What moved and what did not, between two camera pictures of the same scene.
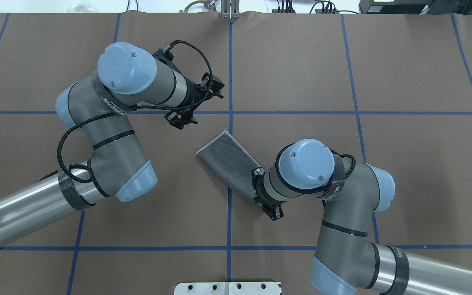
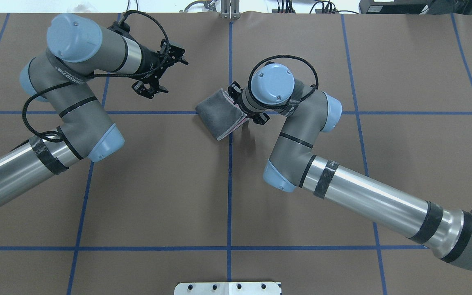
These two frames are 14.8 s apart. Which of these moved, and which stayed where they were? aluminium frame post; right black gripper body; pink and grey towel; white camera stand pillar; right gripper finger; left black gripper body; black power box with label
Moved: left black gripper body; pink and grey towel; right black gripper body; right gripper finger
Stayed: white camera stand pillar; black power box with label; aluminium frame post
